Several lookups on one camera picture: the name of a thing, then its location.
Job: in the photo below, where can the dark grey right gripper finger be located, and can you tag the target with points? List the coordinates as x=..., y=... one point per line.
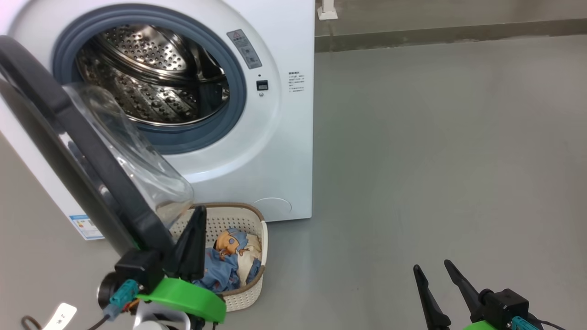
x=431, y=307
x=465, y=291

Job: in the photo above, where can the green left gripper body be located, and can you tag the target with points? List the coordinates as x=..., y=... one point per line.
x=188, y=298

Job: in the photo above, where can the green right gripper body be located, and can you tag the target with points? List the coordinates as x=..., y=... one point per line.
x=480, y=326

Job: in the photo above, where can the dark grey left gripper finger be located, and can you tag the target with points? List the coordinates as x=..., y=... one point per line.
x=190, y=256

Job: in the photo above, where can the blue cartoon print garment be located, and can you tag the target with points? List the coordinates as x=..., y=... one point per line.
x=220, y=272

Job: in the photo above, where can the cream and blue cartoon garment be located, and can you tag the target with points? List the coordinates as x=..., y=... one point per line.
x=250, y=256

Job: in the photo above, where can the washer door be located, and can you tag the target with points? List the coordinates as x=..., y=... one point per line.
x=78, y=137

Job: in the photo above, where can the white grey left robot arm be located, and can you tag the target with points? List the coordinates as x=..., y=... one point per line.
x=156, y=323

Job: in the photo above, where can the white front-load washing machine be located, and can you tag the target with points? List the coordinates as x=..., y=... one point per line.
x=284, y=151

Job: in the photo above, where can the cream perforated laundry basket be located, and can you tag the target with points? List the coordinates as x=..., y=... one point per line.
x=250, y=298

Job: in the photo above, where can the blue white energy label sticker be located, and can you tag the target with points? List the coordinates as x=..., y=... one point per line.
x=87, y=228

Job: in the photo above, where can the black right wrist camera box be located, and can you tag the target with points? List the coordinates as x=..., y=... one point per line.
x=504, y=305

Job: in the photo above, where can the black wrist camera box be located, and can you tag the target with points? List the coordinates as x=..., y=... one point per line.
x=504, y=305
x=137, y=270

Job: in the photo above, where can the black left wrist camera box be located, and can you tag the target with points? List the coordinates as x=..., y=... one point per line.
x=137, y=270

